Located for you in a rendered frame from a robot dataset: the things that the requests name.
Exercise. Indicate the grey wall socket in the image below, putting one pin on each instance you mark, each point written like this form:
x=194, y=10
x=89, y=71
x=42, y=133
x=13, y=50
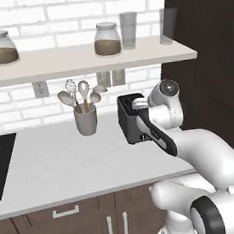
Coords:
x=118, y=77
x=103, y=79
x=40, y=89

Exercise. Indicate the pale slotted spoon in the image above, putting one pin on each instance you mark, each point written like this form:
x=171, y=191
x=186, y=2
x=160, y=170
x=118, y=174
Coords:
x=83, y=88

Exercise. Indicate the white wall shelf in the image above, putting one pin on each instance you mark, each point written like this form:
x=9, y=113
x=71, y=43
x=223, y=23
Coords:
x=84, y=60

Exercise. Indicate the dark brown tall cabinet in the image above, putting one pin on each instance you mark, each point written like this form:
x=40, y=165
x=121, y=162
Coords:
x=202, y=41

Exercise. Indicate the clear drinking glass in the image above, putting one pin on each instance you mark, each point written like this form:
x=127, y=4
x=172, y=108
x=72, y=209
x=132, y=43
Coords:
x=129, y=30
x=168, y=26

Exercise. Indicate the grey utensil pot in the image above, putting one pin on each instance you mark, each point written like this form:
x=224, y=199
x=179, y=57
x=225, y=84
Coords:
x=86, y=123

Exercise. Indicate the black hob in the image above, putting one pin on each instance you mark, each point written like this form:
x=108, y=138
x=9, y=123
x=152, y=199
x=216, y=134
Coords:
x=0, y=159

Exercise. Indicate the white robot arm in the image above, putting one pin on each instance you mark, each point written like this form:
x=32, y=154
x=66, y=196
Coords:
x=209, y=154

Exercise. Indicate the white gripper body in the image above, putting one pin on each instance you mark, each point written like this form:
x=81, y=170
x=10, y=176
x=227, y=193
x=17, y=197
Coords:
x=140, y=103

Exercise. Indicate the brown cupboard door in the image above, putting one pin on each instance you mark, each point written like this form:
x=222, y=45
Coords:
x=141, y=214
x=106, y=203

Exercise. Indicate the pale wooden spoon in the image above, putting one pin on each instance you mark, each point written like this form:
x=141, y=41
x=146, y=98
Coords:
x=66, y=98
x=94, y=98
x=100, y=89

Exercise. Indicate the glass jar with brown contents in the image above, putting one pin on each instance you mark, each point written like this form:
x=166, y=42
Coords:
x=2, y=48
x=107, y=41

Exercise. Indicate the brown drawer front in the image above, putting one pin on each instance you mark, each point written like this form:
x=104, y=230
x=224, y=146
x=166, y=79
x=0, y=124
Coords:
x=62, y=229

